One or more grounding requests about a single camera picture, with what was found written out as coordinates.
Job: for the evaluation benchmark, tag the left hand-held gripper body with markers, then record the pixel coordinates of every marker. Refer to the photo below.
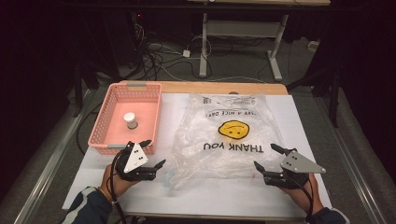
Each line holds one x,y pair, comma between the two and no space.
135,160

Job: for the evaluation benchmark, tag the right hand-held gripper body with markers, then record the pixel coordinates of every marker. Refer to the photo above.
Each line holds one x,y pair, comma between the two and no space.
299,165

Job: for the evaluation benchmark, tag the small white-capped bottle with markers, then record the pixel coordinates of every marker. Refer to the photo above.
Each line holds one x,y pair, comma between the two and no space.
130,118

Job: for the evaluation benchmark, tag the pink plastic basket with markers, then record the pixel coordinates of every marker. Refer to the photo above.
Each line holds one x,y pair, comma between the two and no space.
130,104

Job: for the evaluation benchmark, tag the clear plastic bag yellow face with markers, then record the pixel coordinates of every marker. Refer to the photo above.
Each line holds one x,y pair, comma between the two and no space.
218,146

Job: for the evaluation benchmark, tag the person's right hand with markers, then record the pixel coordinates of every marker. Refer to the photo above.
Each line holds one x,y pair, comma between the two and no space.
306,194

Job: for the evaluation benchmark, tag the person's left hand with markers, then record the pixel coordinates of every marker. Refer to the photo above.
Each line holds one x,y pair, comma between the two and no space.
113,182

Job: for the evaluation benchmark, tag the white board mat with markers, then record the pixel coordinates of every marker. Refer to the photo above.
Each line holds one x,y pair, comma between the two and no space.
202,199

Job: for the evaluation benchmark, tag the black metal stand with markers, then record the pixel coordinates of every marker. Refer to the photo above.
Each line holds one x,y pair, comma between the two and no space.
77,90
334,99

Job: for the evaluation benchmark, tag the white power adapter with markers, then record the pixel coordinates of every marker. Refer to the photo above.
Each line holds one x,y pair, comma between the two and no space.
186,53

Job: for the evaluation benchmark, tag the beige power strip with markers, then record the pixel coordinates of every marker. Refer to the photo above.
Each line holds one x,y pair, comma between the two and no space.
313,45

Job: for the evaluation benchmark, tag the white-framed desk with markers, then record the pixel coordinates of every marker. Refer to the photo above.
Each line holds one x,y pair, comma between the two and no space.
203,46

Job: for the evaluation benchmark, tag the metal floor rail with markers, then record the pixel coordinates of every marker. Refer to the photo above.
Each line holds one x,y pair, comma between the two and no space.
351,168
53,161

